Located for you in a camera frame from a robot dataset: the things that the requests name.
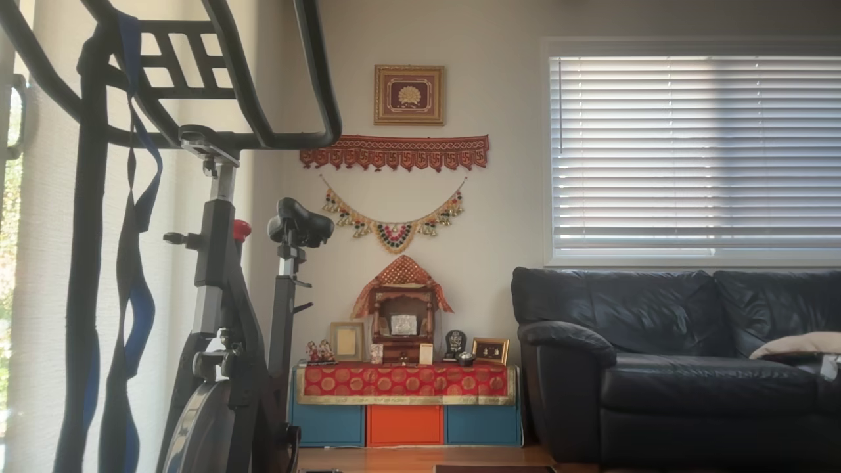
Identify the wooden shrine with canopy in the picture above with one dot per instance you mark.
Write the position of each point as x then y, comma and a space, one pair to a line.
402, 276

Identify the dark idol statue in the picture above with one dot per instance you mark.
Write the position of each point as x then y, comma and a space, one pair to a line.
454, 343

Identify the small white card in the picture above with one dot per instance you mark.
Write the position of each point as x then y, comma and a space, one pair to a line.
426, 354

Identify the small decorated ornament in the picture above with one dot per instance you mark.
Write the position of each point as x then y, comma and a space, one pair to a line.
376, 353

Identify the small black bowl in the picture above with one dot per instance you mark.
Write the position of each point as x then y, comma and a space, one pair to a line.
465, 359

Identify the small gold framed picture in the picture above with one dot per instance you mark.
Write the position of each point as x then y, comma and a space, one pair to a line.
490, 351

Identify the red gold patterned cloth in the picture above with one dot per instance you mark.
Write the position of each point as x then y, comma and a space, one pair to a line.
404, 382

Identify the small colourful figurines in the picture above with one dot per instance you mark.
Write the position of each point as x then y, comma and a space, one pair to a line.
320, 353

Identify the blue storage bin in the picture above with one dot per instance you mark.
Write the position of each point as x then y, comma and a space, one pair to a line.
328, 426
483, 425

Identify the black exercise bike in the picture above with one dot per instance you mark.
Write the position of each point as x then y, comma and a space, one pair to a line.
223, 315

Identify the dark floor rug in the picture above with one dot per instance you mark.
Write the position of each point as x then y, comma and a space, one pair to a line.
493, 469

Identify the black leather sofa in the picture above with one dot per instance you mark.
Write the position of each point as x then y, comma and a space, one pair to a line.
657, 394

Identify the white window blinds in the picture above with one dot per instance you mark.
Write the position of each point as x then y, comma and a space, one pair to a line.
696, 151

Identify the white sheer curtain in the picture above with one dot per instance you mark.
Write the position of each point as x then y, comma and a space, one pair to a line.
46, 263

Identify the beige cushion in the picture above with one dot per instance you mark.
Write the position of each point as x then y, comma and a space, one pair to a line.
801, 343

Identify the beaded garland wall hanging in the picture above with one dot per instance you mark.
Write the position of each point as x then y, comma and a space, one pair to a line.
393, 235

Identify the red embroidered wall hanging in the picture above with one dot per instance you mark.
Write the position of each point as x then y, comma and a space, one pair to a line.
394, 151

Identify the gold photo frame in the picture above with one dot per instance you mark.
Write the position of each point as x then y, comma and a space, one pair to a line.
346, 341

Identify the gold framed wall picture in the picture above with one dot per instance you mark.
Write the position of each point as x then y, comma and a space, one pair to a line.
409, 95

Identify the white window frame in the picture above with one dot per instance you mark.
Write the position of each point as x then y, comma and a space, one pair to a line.
546, 151

